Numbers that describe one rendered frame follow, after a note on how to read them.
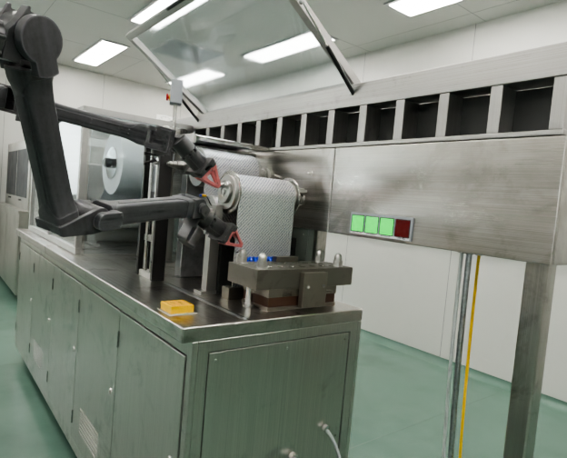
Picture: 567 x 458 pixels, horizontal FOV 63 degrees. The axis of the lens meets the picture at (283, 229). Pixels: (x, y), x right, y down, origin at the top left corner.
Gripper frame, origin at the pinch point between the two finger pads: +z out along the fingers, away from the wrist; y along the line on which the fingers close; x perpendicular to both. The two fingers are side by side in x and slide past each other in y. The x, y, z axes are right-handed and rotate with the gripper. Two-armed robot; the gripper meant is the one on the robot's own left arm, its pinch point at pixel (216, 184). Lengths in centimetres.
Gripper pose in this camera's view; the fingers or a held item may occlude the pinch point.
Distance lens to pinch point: 154.8
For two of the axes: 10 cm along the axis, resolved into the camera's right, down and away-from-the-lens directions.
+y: 5.8, 1.3, -8.0
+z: 5.5, 6.7, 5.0
